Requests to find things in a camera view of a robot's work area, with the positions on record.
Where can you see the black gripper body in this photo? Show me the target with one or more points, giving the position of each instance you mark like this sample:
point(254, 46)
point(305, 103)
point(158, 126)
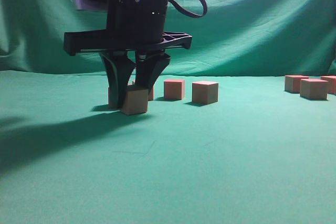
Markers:
point(132, 25)

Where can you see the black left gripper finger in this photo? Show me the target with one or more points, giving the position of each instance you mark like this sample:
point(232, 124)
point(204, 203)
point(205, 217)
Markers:
point(149, 66)

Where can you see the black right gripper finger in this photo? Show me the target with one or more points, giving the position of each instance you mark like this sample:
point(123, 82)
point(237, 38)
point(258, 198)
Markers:
point(118, 69)

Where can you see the placed cube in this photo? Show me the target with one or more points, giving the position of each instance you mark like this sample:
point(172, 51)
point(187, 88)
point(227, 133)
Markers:
point(151, 95)
point(174, 89)
point(205, 92)

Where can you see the column cube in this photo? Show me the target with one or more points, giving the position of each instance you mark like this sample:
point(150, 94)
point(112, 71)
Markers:
point(331, 83)
point(314, 89)
point(136, 100)
point(293, 83)

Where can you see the green backdrop cloth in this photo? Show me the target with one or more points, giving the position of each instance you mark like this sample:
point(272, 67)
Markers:
point(235, 38)

